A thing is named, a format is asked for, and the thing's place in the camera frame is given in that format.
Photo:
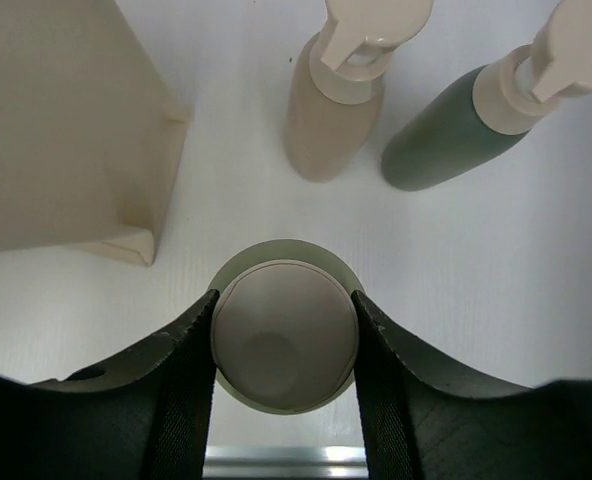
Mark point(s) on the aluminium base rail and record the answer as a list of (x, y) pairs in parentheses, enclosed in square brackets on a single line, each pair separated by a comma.
[(324, 462)]

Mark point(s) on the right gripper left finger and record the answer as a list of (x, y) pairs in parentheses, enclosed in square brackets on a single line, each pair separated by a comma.
[(142, 413)]

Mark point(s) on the beige pump bottle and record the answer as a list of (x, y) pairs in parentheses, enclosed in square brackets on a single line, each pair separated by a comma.
[(338, 84)]

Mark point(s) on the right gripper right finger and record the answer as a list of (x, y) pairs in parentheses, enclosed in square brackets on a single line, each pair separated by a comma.
[(426, 415)]

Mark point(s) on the grey-green pump bottle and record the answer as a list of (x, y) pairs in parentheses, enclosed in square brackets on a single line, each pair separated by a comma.
[(490, 109)]

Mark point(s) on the light green round-cap bottle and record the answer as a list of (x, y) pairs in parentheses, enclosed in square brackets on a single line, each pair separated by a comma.
[(284, 332)]

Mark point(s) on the canvas bag with orange handles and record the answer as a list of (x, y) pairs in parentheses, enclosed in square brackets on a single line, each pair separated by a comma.
[(90, 134)]

